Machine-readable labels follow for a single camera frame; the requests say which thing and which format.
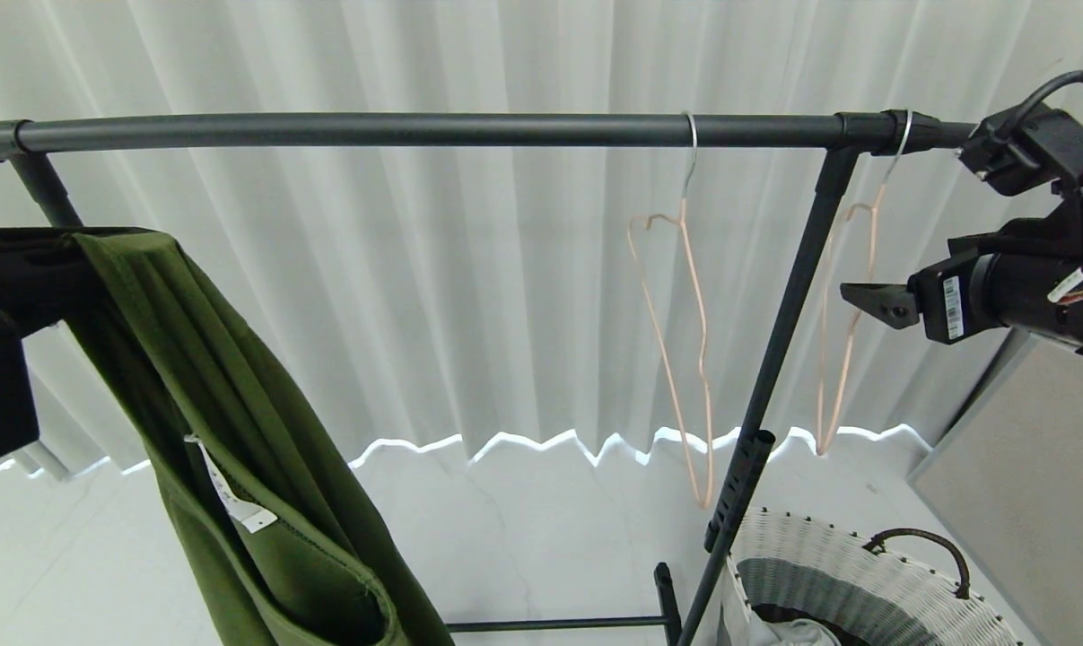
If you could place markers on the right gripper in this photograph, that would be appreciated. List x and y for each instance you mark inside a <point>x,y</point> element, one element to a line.
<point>1008,296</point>

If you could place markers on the pink clothes hanger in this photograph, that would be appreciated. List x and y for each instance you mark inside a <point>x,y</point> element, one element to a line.
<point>683,208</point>
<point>874,235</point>

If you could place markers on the green printed shirt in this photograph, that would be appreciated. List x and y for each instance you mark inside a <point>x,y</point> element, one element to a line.
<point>236,404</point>

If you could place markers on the pale grey shorts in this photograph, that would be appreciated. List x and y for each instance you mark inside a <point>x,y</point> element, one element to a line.
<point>801,635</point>

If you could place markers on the white laundry basket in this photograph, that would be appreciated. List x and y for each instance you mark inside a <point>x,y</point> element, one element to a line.
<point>864,583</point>

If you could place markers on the black clothes rack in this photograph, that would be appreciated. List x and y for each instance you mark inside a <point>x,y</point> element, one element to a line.
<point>415,130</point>

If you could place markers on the white curtain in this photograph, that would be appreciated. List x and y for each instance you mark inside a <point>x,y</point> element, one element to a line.
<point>460,287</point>

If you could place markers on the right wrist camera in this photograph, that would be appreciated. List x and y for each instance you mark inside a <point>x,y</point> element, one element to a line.
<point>1043,152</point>

